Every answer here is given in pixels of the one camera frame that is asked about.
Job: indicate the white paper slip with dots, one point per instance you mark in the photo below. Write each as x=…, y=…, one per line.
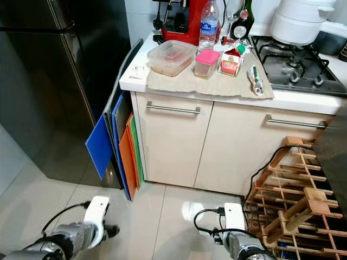
x=139, y=72

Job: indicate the beige cloth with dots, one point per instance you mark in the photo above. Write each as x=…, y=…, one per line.
x=195, y=86

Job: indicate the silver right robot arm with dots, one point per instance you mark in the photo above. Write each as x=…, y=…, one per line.
x=244, y=246

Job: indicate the clear plastic food container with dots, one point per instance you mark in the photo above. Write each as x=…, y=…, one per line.
x=171, y=58

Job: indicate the red coffee machine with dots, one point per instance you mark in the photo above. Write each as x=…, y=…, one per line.
x=192, y=32

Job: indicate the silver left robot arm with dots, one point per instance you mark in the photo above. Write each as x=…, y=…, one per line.
x=65, y=244

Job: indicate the dark bottle with round label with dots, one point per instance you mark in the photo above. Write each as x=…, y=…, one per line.
x=242, y=28

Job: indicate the juice carton with green cap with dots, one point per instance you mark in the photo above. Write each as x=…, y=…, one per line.
x=230, y=65

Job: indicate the green white tube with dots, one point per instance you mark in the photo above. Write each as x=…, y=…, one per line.
x=255, y=81

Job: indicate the pink lid food container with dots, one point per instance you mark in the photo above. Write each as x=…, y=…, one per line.
x=207, y=56

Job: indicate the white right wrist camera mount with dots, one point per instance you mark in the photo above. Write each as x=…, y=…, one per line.
x=233, y=216

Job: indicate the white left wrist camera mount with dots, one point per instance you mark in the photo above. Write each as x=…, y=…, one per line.
x=97, y=211

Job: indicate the clear plastic water bottle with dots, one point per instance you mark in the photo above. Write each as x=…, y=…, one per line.
x=209, y=32

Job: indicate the black gas stove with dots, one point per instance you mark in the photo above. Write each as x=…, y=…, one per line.
x=293, y=67

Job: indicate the small silver fridge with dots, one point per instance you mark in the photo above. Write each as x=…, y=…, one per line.
x=333, y=157

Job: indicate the wooden wine rack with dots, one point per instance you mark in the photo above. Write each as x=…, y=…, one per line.
x=293, y=216

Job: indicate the blue cutting board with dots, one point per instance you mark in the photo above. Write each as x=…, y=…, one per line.
x=100, y=146

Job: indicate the large dark steel fridge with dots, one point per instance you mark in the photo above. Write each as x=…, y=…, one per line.
x=54, y=97

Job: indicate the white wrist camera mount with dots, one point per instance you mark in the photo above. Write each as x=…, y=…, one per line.
x=233, y=216
x=97, y=211

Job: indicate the orange cutting board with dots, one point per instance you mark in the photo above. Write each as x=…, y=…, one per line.
x=127, y=162

